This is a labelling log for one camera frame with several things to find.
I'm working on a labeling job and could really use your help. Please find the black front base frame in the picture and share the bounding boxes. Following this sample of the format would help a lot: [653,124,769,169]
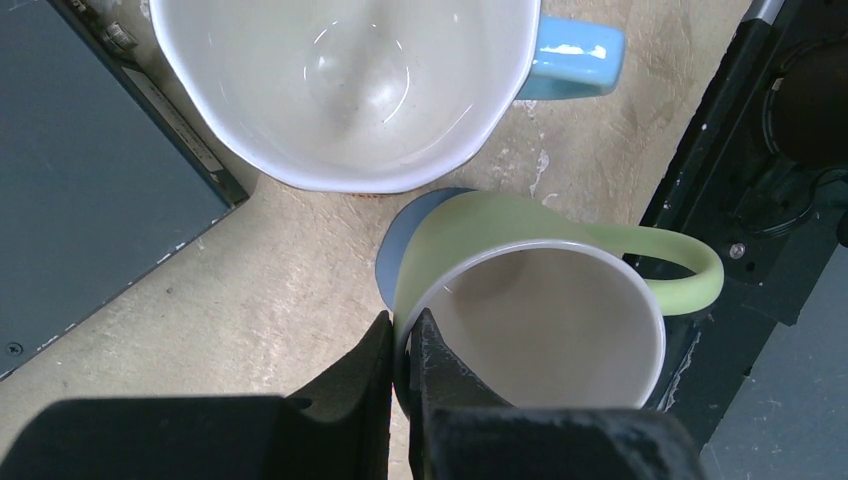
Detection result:
[642,1,847,447]

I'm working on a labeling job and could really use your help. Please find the light blue mug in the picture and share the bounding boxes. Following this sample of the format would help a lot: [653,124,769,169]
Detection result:
[149,0,626,194]

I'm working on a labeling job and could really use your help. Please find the dark flat metal box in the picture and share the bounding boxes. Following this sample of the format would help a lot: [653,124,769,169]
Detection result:
[1,1,248,376]

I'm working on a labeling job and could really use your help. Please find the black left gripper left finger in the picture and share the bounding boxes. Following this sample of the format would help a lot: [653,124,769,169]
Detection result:
[1,312,393,479]

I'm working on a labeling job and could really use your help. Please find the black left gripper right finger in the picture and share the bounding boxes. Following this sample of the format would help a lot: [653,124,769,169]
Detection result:
[407,310,705,479]

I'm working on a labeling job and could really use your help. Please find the green cup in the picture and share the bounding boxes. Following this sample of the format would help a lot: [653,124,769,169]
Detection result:
[391,190,725,408]

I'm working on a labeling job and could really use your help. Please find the blue grey smiley coaster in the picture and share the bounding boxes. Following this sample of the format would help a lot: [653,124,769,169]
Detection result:
[375,187,472,311]

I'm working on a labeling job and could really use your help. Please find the woven cork coaster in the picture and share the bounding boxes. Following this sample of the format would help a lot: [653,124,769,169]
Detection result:
[344,193,400,199]

